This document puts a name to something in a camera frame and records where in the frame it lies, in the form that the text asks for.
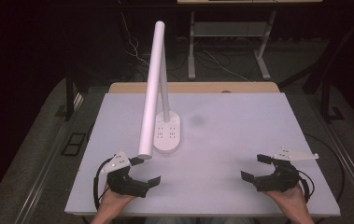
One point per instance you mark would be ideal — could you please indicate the metal-framed desk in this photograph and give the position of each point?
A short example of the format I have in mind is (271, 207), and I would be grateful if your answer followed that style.
(227, 29)

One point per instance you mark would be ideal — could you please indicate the black floor frame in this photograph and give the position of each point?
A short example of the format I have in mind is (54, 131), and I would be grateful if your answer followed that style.
(73, 144)

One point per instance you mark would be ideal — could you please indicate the black upright stand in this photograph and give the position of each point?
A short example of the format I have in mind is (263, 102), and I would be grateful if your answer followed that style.
(69, 93)

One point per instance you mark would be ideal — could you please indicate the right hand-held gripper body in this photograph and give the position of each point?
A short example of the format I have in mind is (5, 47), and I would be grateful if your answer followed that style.
(279, 180)

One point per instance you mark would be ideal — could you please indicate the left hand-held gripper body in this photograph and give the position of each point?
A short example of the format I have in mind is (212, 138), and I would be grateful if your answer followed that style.
(124, 183)

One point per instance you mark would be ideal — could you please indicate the black tripod stand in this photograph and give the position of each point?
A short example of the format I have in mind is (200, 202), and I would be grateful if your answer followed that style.
(327, 71)

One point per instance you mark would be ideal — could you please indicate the person's right hand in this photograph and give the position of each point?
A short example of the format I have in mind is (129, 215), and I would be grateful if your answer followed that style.
(291, 200)

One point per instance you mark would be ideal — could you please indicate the white desk lamp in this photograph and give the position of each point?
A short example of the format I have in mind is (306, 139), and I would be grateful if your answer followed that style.
(150, 102)

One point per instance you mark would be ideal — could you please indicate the person's left hand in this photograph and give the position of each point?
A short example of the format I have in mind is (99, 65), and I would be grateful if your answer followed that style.
(112, 202)

